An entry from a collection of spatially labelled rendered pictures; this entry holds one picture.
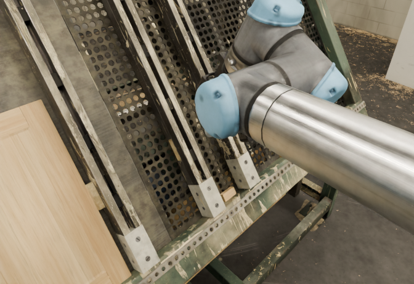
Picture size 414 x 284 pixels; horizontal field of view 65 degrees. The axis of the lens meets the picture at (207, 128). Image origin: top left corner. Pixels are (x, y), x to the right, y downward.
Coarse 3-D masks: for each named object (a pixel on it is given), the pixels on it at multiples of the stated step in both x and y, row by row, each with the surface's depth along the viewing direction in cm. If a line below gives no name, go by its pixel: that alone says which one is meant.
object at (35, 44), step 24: (0, 0) 84; (24, 0) 84; (24, 24) 83; (24, 48) 86; (48, 48) 86; (48, 72) 85; (48, 96) 88; (72, 96) 88; (72, 120) 87; (72, 144) 91; (96, 144) 90; (96, 168) 89; (120, 192) 92; (120, 216) 91; (120, 240) 96; (144, 240) 94; (144, 264) 93
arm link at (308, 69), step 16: (272, 48) 47; (288, 48) 46; (304, 48) 46; (288, 64) 43; (304, 64) 44; (320, 64) 45; (304, 80) 43; (320, 80) 44; (336, 80) 44; (320, 96) 44; (336, 96) 46
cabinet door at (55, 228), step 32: (0, 128) 82; (32, 128) 86; (0, 160) 81; (32, 160) 85; (64, 160) 89; (0, 192) 80; (32, 192) 84; (64, 192) 88; (0, 224) 79; (32, 224) 83; (64, 224) 88; (96, 224) 92; (0, 256) 79; (32, 256) 82; (64, 256) 86; (96, 256) 91
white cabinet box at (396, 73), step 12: (408, 12) 351; (408, 24) 355; (408, 36) 360; (396, 48) 374; (408, 48) 364; (396, 60) 379; (408, 60) 369; (396, 72) 384; (408, 72) 373; (408, 84) 378
